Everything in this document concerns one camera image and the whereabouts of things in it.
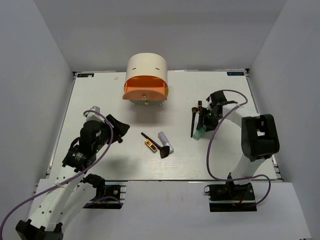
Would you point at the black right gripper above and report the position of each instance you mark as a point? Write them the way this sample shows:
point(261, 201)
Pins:
point(203, 113)

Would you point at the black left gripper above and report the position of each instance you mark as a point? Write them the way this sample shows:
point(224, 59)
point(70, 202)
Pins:
point(120, 129)

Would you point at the green tube white cap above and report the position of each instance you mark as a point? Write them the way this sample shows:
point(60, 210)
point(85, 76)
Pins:
point(199, 133)

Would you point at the black angled makeup brush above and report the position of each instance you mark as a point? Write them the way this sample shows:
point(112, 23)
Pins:
point(194, 111)

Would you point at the lilac tube white cap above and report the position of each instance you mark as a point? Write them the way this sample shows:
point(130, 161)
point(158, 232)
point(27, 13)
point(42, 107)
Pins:
point(164, 140)

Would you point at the black fan makeup brush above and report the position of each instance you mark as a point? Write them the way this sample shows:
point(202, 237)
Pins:
point(163, 150)

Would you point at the orange top drawer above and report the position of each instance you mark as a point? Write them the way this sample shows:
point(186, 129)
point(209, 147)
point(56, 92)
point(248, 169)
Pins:
point(145, 88)

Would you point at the cream round drawer organizer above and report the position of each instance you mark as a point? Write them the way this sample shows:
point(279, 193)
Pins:
point(147, 64)

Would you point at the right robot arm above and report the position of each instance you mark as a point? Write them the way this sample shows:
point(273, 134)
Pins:
point(259, 137)

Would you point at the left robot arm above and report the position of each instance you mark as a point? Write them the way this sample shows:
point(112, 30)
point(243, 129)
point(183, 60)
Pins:
point(74, 186)

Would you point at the black gold square lipstick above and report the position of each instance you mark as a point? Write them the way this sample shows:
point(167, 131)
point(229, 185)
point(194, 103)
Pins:
point(199, 105)

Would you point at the gold clear square lipstick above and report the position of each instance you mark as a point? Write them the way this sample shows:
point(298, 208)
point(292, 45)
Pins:
point(151, 146)

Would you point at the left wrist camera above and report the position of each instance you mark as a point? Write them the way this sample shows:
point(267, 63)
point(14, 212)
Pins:
point(92, 114)

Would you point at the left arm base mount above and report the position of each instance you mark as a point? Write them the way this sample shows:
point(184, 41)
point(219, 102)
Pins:
point(110, 196)

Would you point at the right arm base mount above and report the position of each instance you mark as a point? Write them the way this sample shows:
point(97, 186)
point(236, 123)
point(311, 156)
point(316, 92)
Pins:
point(229, 197)

